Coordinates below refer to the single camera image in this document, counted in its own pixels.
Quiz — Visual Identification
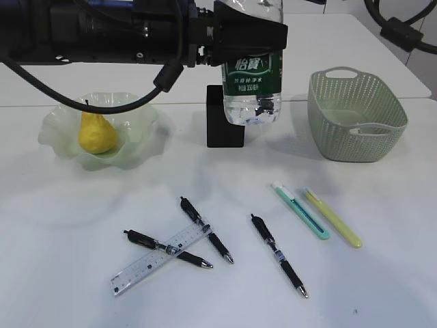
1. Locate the teal utility knife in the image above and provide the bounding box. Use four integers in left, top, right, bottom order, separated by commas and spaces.
272, 182, 330, 240

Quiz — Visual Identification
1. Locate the black pen left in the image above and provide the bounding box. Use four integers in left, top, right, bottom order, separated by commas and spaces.
124, 230, 213, 269

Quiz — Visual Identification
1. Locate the black square pen holder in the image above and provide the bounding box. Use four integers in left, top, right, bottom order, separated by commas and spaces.
206, 85, 245, 148

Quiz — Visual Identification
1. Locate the pale green plastic basket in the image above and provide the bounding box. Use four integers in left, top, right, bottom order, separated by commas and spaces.
307, 66, 408, 163

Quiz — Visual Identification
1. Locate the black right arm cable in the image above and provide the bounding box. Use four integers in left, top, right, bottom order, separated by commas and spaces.
363, 0, 437, 55

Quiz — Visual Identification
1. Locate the black pen right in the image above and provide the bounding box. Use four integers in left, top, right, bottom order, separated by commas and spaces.
251, 214, 309, 299

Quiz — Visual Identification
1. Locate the clear yellow waste packaging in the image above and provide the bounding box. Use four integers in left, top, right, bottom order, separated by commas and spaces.
349, 123, 387, 135

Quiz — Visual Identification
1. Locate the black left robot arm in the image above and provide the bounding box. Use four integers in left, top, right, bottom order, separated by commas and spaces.
1, 1, 287, 67

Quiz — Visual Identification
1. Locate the yellow pear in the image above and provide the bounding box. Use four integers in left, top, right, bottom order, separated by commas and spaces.
78, 111, 118, 154

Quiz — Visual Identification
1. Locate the pale green wavy glass plate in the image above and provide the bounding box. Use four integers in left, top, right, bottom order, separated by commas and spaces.
38, 104, 173, 171

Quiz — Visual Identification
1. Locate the clear water bottle green label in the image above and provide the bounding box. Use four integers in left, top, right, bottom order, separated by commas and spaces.
221, 0, 284, 127

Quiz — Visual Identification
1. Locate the black pen middle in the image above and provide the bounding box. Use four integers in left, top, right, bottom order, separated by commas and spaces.
180, 197, 234, 264

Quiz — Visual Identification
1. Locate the black pen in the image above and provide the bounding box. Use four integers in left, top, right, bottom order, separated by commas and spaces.
180, 197, 234, 264
124, 230, 213, 269
251, 214, 309, 299

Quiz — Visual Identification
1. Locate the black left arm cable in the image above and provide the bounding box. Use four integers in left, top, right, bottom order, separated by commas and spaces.
0, 54, 185, 115

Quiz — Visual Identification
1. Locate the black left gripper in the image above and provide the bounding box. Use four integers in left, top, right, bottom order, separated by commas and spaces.
189, 1, 287, 67

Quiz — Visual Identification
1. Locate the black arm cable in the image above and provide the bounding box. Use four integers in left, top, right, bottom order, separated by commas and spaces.
363, 0, 437, 55
0, 54, 185, 115

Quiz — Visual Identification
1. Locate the clear plastic ruler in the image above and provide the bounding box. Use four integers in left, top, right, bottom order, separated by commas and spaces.
110, 223, 207, 296

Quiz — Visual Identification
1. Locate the yellow utility knife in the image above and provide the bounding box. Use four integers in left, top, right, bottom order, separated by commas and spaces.
303, 187, 363, 249

